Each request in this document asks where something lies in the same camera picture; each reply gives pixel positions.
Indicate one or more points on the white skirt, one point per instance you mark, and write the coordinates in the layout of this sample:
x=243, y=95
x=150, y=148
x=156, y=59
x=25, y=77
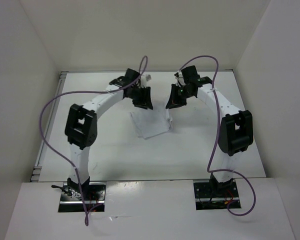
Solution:
x=149, y=123

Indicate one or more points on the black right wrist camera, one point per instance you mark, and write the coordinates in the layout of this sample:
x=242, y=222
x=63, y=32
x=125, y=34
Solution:
x=189, y=74

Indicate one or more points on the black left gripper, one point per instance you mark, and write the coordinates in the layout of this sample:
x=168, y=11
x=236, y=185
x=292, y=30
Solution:
x=145, y=102

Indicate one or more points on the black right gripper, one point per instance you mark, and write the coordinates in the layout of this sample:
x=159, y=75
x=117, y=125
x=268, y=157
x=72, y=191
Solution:
x=174, y=101

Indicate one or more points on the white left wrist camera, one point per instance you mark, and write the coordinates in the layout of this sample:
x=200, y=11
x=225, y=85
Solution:
x=145, y=78

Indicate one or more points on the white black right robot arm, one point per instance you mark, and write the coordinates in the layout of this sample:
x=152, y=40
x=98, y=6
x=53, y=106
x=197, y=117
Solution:
x=234, y=126

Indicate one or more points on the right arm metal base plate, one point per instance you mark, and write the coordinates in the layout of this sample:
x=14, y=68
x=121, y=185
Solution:
x=208, y=199

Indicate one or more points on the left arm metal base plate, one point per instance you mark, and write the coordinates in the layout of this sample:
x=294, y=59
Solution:
x=71, y=201

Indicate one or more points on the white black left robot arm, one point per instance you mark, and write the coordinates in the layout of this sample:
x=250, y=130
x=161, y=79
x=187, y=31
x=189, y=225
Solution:
x=81, y=125

